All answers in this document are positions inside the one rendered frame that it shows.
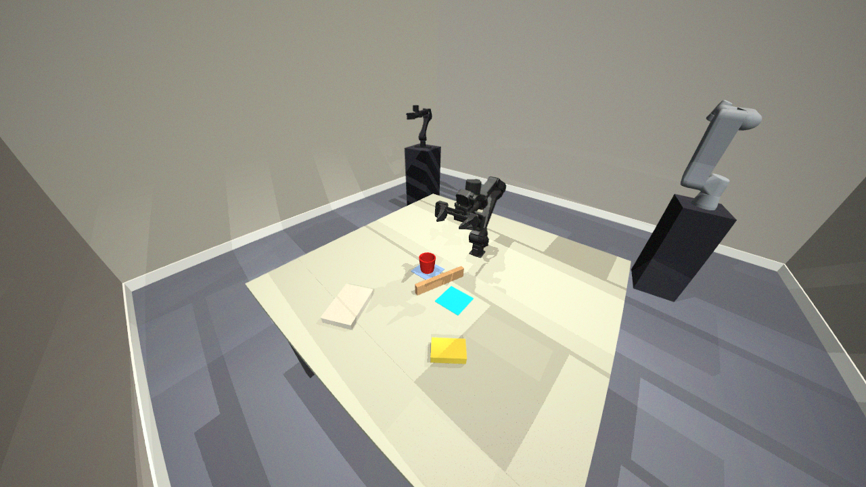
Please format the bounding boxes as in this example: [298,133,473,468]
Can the yellow rectangular block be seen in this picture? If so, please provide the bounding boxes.
[430,337,467,365]

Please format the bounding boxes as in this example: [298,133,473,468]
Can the cream flat rectangular block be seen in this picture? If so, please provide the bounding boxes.
[321,284,374,330]

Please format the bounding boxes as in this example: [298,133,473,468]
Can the red cup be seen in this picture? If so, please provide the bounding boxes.
[419,252,436,274]

